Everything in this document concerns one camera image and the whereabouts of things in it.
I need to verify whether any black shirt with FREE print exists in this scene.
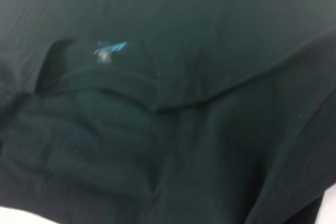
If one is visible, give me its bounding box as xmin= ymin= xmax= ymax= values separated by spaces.
xmin=0 ymin=0 xmax=336 ymax=224

